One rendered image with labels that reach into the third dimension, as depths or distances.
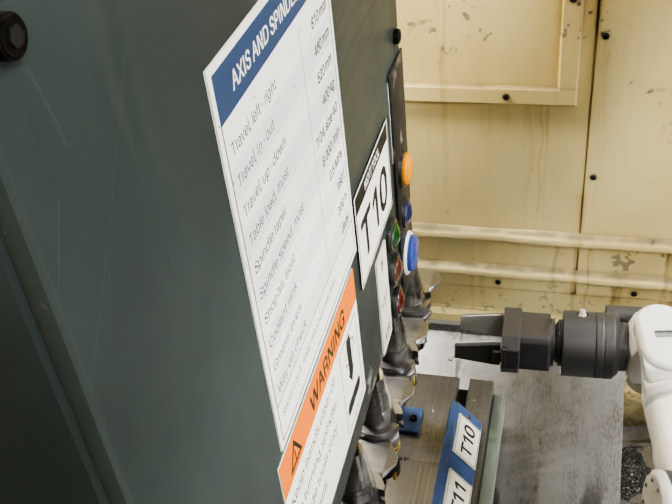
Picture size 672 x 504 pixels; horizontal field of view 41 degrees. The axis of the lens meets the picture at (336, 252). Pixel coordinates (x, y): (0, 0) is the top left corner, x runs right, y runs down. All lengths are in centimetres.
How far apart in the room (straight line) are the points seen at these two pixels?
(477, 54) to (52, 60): 120
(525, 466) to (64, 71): 147
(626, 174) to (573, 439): 48
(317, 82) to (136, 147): 19
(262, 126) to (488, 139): 113
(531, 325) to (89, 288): 102
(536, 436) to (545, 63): 67
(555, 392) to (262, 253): 135
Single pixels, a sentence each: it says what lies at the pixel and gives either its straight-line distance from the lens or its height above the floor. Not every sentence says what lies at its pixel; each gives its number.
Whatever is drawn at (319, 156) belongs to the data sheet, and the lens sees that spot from 46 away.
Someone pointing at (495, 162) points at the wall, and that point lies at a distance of 151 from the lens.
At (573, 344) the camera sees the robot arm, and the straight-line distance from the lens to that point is 121.
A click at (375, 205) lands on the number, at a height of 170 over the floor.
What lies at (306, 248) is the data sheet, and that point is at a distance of 44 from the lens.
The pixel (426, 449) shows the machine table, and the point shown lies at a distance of 148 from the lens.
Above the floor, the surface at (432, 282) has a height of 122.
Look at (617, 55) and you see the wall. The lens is 141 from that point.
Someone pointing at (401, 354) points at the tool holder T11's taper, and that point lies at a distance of 115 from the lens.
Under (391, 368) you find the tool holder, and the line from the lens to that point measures 115.
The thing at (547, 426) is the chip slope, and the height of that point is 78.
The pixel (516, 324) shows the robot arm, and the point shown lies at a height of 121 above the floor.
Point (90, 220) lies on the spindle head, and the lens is 25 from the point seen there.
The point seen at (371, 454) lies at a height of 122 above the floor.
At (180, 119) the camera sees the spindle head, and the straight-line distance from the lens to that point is 30.
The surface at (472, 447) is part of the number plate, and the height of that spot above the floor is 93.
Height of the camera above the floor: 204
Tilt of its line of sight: 37 degrees down
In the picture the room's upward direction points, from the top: 7 degrees counter-clockwise
